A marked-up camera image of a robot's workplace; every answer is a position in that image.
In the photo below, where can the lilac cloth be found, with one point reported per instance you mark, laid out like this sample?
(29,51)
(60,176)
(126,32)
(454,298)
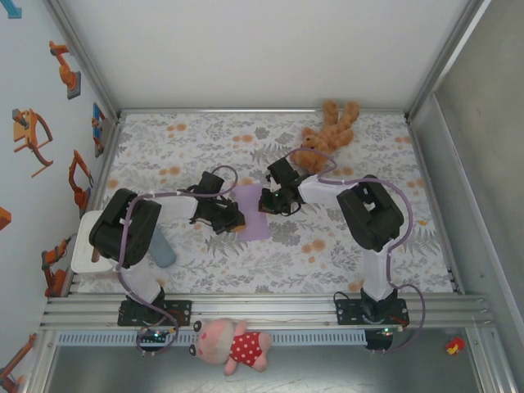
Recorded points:
(249,204)

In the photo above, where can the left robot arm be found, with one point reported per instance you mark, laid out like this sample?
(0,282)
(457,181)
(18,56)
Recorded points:
(123,229)

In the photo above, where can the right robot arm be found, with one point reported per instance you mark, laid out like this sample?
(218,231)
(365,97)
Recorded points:
(368,213)

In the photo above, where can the blue-grey fabric roll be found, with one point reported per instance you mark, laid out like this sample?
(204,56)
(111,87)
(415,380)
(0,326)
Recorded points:
(163,254)

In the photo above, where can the brown teddy bear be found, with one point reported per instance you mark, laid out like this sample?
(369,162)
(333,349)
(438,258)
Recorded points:
(323,141)

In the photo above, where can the floral tablecloth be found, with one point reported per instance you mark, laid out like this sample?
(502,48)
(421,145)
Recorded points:
(204,135)

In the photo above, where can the pink pig plush toy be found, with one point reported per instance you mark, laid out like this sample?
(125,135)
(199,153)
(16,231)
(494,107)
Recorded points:
(245,346)

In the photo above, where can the small controller board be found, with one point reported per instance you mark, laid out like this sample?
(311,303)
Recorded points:
(389,331)
(153,335)

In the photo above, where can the blue orange robot sticker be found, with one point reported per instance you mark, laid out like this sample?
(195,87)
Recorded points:
(98,131)

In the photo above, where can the orange chair-shaped robot sticker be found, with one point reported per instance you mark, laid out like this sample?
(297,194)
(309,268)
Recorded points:
(24,131)

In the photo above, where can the small red yellow toy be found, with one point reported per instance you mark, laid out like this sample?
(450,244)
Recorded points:
(454,347)

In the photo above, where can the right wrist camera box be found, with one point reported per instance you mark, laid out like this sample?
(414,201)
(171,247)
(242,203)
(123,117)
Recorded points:
(281,170)

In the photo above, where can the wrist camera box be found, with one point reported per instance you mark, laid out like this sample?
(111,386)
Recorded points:
(210,183)
(281,170)

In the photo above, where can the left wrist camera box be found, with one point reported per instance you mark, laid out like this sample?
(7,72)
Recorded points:
(210,183)

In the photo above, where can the thin aluminium frame rail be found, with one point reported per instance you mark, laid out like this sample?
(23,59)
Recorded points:
(245,110)

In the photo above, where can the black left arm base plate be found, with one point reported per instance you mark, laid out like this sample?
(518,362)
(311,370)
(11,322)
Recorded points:
(184,313)

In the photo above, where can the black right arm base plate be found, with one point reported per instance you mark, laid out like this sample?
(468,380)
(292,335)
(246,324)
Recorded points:
(348,313)

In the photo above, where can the aluminium frame post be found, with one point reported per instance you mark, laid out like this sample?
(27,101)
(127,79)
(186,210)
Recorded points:
(446,53)
(82,53)

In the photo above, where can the blue wall sticker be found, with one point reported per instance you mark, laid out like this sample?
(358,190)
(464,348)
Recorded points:
(13,10)

